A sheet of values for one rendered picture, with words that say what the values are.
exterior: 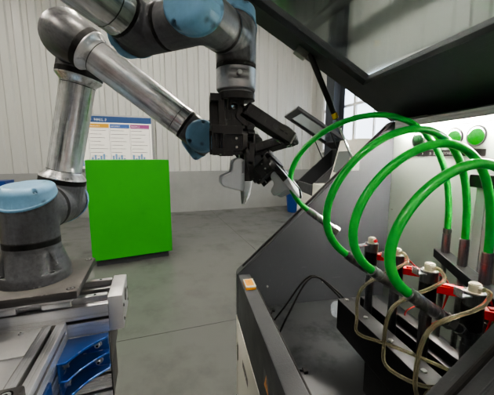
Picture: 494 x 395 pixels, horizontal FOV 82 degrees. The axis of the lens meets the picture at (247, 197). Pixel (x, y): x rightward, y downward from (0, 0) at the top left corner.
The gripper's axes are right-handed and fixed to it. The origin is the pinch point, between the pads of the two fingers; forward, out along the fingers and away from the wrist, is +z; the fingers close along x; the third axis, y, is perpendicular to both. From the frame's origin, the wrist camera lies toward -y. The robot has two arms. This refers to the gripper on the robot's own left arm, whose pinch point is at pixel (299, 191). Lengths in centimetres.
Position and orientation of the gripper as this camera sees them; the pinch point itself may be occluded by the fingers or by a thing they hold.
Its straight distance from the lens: 74.1
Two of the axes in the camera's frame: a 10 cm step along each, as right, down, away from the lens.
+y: -7.2, 6.4, 2.5
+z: 5.6, 7.6, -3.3
